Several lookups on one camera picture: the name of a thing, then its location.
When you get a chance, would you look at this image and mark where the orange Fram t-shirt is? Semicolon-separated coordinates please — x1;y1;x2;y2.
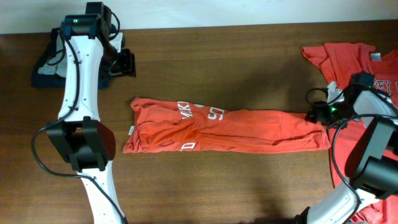
123;98;331;154

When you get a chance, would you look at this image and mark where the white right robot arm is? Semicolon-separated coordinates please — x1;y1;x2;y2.
294;72;397;224

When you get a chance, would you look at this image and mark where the red soccer t-shirt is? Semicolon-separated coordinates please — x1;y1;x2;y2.
301;42;397;224

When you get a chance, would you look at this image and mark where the light grey folded shirt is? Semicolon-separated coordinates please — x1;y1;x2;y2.
38;37;67;78

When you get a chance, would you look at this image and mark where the dark navy folded garment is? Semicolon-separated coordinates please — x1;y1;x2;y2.
30;27;118;89

